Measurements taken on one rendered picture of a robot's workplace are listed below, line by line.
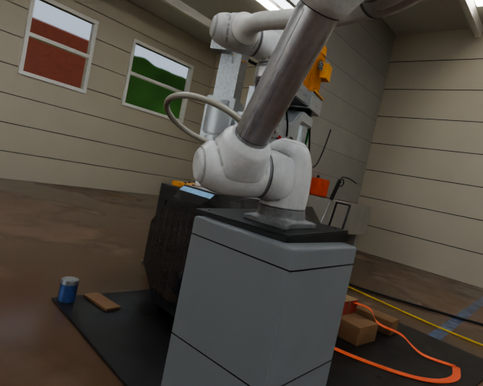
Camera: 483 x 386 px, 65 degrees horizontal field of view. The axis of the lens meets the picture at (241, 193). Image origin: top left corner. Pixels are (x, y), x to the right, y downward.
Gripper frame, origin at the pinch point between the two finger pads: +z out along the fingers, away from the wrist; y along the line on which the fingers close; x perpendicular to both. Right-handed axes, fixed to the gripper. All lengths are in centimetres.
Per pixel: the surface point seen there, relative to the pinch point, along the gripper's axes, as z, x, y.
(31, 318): 111, 87, 66
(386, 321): 101, -140, 118
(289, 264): 34, -10, -42
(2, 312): 111, 102, 68
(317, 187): 18, -160, 398
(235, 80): -58, 0, 187
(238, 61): -74, 1, 188
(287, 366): 64, -17, -36
